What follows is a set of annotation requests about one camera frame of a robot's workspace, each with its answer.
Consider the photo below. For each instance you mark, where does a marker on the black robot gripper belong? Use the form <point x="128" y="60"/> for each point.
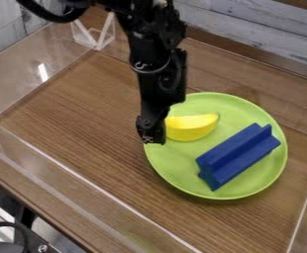
<point x="162" y="82"/>

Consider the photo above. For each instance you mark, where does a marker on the yellow toy banana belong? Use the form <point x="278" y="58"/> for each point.
<point x="188" y="128"/>

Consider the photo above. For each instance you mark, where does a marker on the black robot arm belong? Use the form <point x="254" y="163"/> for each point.
<point x="155" y="31"/>

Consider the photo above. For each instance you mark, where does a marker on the green round plate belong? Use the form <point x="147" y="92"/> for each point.
<point x="172" y="158"/>

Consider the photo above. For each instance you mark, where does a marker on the blue T-shaped block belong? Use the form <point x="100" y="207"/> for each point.
<point x="231" y="157"/>

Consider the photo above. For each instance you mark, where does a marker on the black metal table leg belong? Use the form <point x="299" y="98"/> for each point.
<point x="37" y="244"/>

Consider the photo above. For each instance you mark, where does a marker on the clear acrylic corner bracket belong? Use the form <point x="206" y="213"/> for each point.
<point x="92" y="38"/>

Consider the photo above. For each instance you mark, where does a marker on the clear acrylic tray wall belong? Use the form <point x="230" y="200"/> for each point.
<point x="99" y="221"/>

